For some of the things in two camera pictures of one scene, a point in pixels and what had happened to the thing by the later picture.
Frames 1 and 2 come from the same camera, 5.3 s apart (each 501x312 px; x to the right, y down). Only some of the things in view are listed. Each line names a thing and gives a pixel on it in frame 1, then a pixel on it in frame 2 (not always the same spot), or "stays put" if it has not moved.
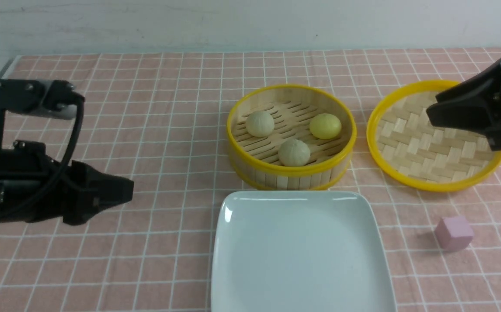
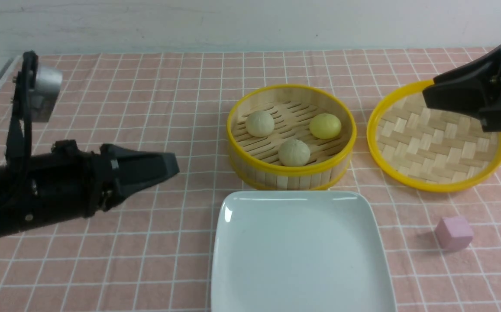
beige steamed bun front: (293, 153) stays put
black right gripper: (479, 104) -> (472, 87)
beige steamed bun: (260, 124) stays put
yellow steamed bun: (325, 126) stays put
